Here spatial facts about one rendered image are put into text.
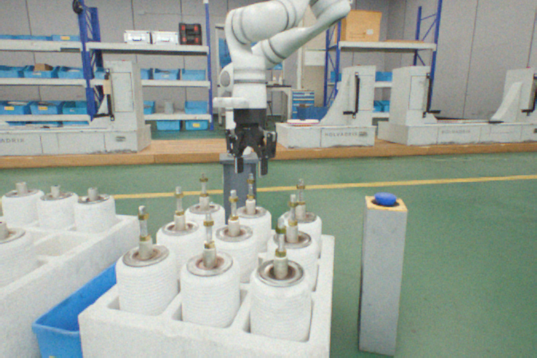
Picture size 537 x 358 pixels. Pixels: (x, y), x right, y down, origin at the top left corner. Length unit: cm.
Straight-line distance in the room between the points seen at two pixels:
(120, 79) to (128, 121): 33
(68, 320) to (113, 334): 23
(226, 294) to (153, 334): 12
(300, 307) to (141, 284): 25
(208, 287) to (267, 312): 10
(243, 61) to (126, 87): 215
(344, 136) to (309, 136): 33
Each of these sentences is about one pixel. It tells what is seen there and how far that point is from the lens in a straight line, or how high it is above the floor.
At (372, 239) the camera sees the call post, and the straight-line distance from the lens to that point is 65.
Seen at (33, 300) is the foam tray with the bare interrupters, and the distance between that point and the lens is 79.
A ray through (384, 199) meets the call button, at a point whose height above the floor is 33.
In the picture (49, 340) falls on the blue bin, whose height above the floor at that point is 9.
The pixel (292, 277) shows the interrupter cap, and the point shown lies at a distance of 50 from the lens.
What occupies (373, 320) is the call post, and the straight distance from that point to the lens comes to 74.
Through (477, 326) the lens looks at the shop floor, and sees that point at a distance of 95.
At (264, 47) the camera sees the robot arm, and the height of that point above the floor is 67.
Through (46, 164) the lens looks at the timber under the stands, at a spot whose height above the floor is 2.
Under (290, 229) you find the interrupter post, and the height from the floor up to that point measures 28.
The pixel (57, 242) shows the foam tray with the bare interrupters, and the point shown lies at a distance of 98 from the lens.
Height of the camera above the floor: 52
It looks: 11 degrees down
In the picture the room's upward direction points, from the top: straight up
